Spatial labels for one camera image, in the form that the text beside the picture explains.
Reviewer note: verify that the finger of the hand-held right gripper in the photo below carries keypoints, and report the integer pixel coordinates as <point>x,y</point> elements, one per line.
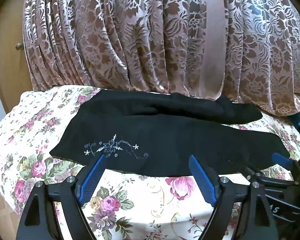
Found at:
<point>281,159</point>
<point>272,177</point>

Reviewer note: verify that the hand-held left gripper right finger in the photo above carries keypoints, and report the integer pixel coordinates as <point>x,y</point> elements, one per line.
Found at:
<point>202,180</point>

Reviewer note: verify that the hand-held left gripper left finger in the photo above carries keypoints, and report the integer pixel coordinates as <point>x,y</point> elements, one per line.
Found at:
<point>92,180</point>

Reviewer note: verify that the black embroidered pants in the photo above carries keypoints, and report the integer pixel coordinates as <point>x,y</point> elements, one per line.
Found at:
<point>165,135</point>

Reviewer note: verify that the floral bed sheet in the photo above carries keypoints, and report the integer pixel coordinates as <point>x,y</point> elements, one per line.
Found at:
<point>140,200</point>

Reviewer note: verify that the wooden door with knob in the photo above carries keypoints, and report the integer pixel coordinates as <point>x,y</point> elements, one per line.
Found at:
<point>7,75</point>

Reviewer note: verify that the brass cabinet knob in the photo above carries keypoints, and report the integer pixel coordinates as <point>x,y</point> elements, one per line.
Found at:
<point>19,46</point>

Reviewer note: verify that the brown floral curtain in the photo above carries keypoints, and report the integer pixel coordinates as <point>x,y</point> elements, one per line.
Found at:
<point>145,35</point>

